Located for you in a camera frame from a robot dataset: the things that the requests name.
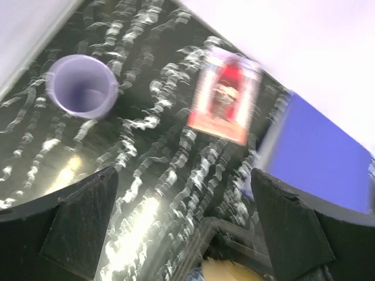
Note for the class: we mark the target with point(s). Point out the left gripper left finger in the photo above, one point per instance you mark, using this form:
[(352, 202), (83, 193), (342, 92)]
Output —
[(59, 236)]

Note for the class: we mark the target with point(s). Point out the black wire dish rack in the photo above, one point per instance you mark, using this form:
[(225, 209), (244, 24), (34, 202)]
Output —
[(220, 239)]

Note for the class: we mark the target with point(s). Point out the blue ring binder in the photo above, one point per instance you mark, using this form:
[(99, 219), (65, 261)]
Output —
[(306, 150)]

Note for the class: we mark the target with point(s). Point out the lavender plastic cup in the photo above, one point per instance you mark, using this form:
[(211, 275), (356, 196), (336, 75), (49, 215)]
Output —
[(82, 86)]

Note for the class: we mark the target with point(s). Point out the red illustrated booklet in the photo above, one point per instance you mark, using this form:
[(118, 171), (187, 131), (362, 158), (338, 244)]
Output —
[(225, 95)]

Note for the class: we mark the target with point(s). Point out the cream floral plate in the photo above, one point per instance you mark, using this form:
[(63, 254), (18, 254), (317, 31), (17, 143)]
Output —
[(216, 270)]

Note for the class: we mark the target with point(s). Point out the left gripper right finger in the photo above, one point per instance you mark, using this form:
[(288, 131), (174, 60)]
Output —
[(309, 238)]

